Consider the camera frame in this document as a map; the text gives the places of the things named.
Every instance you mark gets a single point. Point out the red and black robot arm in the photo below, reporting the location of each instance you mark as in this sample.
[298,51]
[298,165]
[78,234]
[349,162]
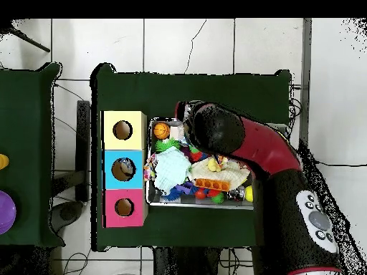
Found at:
[263,146]

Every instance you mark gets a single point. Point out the black flat panel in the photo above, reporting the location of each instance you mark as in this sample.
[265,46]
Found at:
[83,143]

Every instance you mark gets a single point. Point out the wooden box with three holes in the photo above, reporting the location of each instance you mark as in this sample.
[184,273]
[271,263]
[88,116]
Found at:
[137,177]

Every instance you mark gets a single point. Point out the neighbouring green table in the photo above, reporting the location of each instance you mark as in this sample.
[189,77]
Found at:
[25,172]

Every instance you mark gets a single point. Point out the black tripod leg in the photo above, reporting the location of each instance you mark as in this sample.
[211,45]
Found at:
[28,41]

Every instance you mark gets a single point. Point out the mint green knitted cloth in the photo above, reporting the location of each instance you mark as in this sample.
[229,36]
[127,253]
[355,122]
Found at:
[172,167]

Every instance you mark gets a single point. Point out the orange plastic building block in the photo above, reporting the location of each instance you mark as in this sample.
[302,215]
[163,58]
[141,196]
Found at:
[212,184]

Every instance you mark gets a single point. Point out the dark green tablecloth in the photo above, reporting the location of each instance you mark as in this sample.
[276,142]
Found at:
[186,88]

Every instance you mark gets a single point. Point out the purple ball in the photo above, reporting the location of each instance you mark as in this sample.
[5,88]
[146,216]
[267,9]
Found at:
[5,212]

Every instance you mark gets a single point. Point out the green spiky ball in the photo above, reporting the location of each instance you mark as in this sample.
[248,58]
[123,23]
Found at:
[165,144]

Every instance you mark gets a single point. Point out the yellow round object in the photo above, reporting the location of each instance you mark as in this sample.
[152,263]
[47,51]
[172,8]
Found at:
[3,161]

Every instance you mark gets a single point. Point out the plain yellow ball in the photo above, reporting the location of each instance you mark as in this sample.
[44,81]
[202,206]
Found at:
[249,194]

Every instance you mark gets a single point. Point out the clear packet with blue label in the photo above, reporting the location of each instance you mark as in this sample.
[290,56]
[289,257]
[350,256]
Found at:
[126,166]

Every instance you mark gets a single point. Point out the yellow plush toy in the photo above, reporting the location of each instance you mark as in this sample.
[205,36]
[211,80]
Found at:
[213,165]

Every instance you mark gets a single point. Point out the cream knitted cloth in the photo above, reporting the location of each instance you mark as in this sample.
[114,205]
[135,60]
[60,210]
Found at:
[235,174]

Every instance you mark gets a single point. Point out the orange toy basketball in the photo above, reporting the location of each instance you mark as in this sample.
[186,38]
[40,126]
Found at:
[161,131]

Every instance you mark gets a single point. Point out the grey round base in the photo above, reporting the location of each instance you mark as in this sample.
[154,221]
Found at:
[67,213]

